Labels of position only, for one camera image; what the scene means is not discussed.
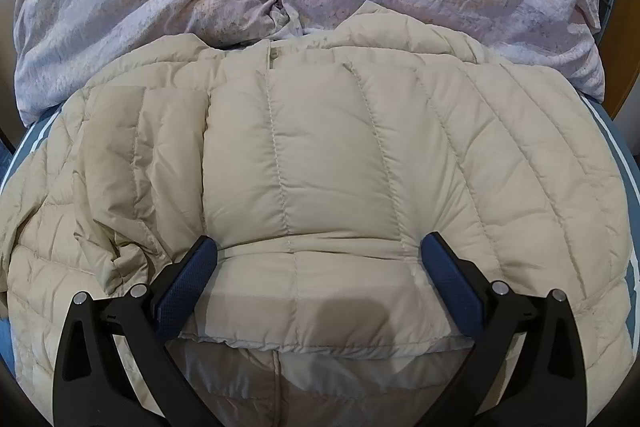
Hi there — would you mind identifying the beige quilted puffer jacket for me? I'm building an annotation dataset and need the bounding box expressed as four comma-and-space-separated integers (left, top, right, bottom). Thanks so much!
1, 3, 637, 426

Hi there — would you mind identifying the blue white striped bed sheet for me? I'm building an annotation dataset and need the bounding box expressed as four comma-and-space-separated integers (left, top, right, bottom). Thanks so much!
1, 95, 639, 357

